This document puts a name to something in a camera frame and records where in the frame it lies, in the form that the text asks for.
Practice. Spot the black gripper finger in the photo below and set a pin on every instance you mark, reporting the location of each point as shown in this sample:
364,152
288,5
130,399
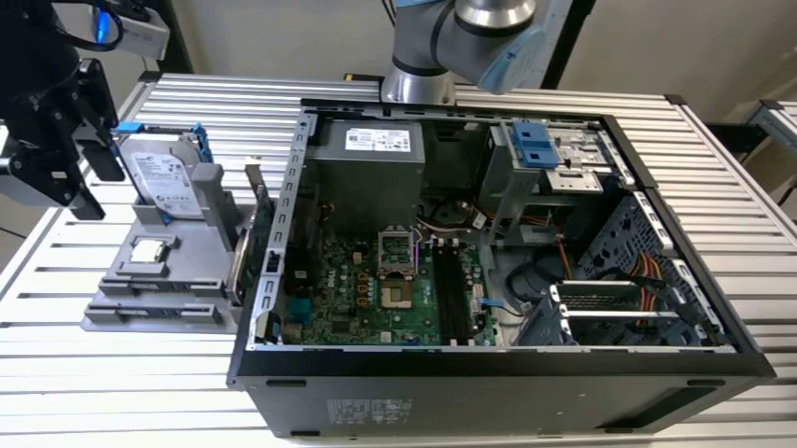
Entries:
102,161
56,179

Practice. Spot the RAM stick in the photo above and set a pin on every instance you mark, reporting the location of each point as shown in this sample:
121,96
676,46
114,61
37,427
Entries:
154,309
168,281

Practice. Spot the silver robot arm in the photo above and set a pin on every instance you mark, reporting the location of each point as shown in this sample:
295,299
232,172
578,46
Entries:
423,46

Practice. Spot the hard disk in blue carrier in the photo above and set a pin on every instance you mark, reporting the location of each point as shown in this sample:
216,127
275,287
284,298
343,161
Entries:
161,172

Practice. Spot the silver CPU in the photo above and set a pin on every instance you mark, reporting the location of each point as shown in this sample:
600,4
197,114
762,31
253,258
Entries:
148,252

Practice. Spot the grey parts rack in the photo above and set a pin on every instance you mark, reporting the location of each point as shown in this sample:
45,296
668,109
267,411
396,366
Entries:
192,261

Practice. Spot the green graphics card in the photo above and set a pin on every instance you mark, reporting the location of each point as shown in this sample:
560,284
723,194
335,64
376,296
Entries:
261,219

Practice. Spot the grey power supply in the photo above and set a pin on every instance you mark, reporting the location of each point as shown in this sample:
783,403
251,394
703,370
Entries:
367,186

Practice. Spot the yellow black plug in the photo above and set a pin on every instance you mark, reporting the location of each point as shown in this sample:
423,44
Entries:
351,77

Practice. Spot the green motherboard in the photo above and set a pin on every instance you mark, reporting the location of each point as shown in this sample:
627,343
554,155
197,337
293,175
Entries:
348,298

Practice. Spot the CPU socket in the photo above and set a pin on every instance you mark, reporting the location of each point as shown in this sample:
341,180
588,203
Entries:
396,295

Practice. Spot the black round fan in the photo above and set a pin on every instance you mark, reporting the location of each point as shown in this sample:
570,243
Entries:
448,212

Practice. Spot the blue plastic drive latch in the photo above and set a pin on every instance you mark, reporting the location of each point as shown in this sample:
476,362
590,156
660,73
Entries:
531,144

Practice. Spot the black PC case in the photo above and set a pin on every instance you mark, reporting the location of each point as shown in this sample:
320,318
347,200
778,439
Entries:
435,396

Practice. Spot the grey metal drive cage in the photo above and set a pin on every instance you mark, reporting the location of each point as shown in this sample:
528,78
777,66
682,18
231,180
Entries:
572,179

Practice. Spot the grey disk bay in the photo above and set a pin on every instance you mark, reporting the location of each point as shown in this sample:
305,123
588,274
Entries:
598,303

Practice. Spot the black frame post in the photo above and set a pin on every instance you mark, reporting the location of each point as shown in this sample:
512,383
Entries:
575,28
180,65

